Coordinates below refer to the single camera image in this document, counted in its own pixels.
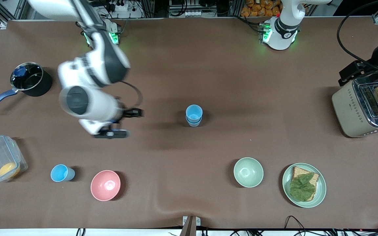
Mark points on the brown table cloth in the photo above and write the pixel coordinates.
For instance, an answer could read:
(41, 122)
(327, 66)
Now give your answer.
(208, 65)

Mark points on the pale green plate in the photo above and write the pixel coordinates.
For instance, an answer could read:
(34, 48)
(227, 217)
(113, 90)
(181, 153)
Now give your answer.
(320, 193)

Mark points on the white power strip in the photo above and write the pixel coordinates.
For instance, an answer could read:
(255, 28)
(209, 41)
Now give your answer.
(194, 13)

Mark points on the beige and chrome toaster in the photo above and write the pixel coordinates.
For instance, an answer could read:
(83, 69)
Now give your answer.
(349, 111)

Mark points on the glass lid with blue knob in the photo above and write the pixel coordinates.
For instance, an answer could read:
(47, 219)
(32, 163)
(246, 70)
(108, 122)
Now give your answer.
(28, 78)

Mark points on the grey-blue plastic cup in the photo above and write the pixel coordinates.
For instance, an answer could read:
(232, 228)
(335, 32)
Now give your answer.
(194, 125)

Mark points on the bright blue plastic cup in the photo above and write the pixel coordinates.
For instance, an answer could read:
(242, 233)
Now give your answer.
(194, 113)
(61, 173)

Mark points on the pale green bowl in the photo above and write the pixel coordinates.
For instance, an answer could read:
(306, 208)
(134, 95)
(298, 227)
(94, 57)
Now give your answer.
(248, 172)

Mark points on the bag of orange buns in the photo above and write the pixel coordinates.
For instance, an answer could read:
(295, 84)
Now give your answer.
(261, 8)

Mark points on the metal table clamp bracket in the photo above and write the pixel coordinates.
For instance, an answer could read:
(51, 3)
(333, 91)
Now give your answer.
(191, 224)

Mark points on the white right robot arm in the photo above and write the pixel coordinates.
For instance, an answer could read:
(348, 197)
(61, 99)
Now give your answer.
(90, 98)

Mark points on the pink bowl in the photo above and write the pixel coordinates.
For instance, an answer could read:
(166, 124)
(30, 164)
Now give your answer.
(105, 185)

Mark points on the brown bread slice with lettuce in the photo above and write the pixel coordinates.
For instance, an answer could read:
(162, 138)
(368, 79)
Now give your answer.
(299, 172)

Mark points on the green lettuce leaf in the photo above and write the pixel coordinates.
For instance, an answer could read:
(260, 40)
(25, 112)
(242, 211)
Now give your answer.
(302, 188)

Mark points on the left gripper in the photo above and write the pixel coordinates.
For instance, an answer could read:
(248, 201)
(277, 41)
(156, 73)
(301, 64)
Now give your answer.
(377, 56)

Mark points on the orange round food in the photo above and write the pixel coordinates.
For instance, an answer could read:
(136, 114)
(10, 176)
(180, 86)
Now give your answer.
(9, 169)

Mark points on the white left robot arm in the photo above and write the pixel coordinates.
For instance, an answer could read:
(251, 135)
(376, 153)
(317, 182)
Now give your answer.
(284, 32)

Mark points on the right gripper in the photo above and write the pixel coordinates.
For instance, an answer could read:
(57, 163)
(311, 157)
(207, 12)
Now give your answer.
(129, 113)

